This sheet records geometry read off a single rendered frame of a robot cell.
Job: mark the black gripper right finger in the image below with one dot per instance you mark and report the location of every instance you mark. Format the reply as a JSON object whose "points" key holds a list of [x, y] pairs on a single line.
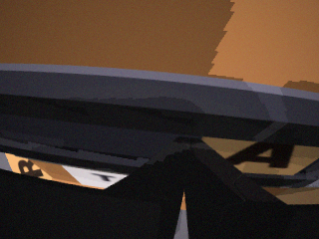
{"points": [[222, 203]]}

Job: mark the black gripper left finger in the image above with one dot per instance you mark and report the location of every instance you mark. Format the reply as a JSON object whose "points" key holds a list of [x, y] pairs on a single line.
{"points": [[144, 205]]}

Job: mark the tan tile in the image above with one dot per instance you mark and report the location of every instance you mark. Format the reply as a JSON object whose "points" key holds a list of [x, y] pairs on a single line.
{"points": [[264, 158]]}

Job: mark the cream letter tile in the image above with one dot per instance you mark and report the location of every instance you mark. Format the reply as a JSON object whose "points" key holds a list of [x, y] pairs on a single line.
{"points": [[26, 166]]}

